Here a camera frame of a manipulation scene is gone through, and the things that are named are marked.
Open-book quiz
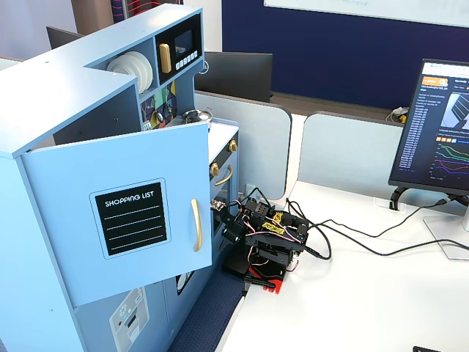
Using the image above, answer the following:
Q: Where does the blue oven door with window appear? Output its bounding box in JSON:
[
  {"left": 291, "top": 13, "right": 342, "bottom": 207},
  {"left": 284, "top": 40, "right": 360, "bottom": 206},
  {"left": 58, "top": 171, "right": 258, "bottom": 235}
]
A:
[{"left": 210, "top": 163, "right": 239, "bottom": 236}]

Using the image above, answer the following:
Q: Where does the grey desk divider panel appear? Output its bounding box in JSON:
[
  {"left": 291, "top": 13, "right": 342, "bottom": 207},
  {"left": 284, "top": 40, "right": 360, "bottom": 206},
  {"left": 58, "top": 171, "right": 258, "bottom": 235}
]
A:
[
  {"left": 298, "top": 111, "right": 406, "bottom": 199},
  {"left": 193, "top": 89, "right": 293, "bottom": 201}
]

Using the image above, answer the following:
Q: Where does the black toy microwave door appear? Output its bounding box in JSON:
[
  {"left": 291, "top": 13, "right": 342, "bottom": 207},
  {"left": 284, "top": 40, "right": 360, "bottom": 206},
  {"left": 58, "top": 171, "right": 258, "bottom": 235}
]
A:
[{"left": 154, "top": 13, "right": 202, "bottom": 87}]

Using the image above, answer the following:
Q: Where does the silver monitor stand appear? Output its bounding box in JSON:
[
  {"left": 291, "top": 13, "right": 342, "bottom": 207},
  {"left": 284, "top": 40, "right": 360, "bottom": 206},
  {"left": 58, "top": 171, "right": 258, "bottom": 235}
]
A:
[{"left": 423, "top": 194, "right": 469, "bottom": 261}]

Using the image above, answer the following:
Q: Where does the red arm base clamp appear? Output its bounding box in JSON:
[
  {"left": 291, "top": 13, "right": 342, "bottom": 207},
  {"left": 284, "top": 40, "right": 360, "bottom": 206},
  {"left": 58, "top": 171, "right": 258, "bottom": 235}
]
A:
[{"left": 243, "top": 265, "right": 286, "bottom": 295}]

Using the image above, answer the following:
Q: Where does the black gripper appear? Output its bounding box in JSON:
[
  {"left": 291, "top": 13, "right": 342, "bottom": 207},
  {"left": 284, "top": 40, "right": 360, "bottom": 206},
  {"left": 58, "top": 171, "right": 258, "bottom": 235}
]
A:
[{"left": 214, "top": 199, "right": 257, "bottom": 252}]

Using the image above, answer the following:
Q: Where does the black cable bracket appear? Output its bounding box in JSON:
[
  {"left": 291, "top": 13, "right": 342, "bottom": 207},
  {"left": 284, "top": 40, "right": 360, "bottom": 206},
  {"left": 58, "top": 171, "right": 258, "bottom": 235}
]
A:
[{"left": 389, "top": 186, "right": 412, "bottom": 212}]

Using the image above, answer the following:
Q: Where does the lit computer monitor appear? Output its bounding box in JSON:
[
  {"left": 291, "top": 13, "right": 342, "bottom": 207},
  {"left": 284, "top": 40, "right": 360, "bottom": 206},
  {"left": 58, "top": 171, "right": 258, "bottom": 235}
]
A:
[{"left": 388, "top": 58, "right": 469, "bottom": 195}]

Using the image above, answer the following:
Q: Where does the whiteboard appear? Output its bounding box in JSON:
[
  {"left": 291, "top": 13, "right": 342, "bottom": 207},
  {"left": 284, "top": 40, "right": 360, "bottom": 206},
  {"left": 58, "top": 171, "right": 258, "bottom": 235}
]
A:
[{"left": 263, "top": 0, "right": 469, "bottom": 29}]

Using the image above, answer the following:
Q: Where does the steel pot with lid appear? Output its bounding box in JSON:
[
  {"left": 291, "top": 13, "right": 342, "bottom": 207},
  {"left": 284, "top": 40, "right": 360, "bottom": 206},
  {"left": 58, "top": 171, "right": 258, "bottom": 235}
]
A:
[{"left": 182, "top": 107, "right": 215, "bottom": 124}]

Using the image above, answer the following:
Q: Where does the blue toy kitchen cabinet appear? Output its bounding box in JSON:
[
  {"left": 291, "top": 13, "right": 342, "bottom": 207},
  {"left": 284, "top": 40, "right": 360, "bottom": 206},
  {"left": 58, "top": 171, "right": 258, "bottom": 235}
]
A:
[{"left": 0, "top": 3, "right": 241, "bottom": 352}]

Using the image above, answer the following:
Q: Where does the black monitor with dark back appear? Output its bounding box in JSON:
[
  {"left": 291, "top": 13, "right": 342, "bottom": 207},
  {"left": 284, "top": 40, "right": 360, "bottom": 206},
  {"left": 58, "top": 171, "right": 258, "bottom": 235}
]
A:
[{"left": 193, "top": 51, "right": 274, "bottom": 103}]

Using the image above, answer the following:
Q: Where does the white yellow cable bundle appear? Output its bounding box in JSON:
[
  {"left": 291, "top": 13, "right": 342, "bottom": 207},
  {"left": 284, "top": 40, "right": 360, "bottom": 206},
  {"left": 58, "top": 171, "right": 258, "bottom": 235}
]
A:
[{"left": 385, "top": 106, "right": 410, "bottom": 124}]

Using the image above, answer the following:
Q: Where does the blue shopping list door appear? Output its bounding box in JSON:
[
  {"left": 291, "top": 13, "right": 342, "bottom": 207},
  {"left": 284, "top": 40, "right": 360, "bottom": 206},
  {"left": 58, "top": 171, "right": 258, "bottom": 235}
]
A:
[{"left": 20, "top": 122, "right": 214, "bottom": 308}]

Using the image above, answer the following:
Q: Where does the white toy plate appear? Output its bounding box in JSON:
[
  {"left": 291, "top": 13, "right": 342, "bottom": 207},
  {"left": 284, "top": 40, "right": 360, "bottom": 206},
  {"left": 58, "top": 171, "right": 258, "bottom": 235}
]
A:
[
  {"left": 106, "top": 54, "right": 144, "bottom": 87},
  {"left": 131, "top": 51, "right": 154, "bottom": 92},
  {"left": 124, "top": 51, "right": 149, "bottom": 91}
]

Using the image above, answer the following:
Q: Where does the black cable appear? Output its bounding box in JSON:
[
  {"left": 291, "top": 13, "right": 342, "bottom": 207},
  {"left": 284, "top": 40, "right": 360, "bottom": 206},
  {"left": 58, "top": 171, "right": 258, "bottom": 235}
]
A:
[
  {"left": 303, "top": 219, "right": 469, "bottom": 261},
  {"left": 285, "top": 197, "right": 450, "bottom": 239}
]

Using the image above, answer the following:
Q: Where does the blue ice dispenser door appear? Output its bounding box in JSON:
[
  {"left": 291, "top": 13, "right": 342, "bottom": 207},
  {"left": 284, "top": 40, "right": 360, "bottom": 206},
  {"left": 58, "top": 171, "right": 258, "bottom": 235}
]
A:
[{"left": 73, "top": 273, "right": 173, "bottom": 352}]

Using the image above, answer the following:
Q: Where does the black base block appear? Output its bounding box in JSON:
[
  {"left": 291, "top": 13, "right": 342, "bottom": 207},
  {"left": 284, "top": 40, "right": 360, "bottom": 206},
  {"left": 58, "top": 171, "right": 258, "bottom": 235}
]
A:
[{"left": 222, "top": 253, "right": 254, "bottom": 279}]

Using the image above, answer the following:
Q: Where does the dark grey monitor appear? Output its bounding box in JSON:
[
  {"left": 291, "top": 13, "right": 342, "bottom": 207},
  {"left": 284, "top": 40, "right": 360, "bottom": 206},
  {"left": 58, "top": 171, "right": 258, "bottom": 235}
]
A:
[{"left": 46, "top": 26, "right": 86, "bottom": 51}]

